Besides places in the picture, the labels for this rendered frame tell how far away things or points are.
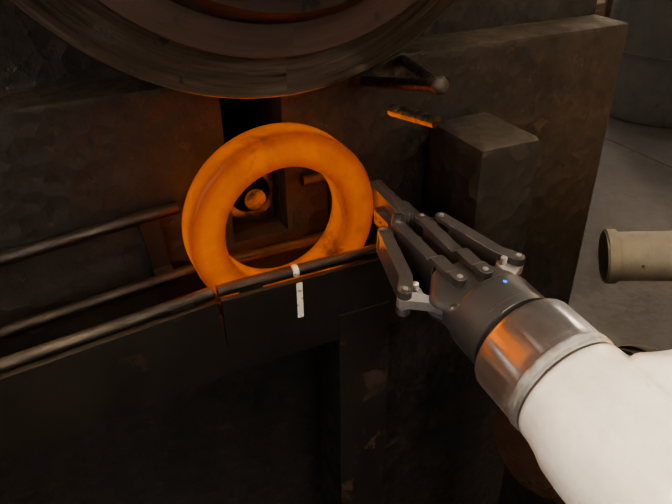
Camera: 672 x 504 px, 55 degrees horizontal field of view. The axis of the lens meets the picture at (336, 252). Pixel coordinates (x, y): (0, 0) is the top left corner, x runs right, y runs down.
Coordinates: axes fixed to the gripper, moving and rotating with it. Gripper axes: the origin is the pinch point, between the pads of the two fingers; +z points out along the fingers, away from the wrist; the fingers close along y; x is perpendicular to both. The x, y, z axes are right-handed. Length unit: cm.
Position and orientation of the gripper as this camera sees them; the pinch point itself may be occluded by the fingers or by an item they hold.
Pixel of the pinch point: (388, 209)
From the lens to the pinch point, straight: 64.6
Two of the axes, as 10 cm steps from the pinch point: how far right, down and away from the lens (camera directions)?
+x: 0.3, -8.1, -5.9
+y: 9.0, -2.3, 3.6
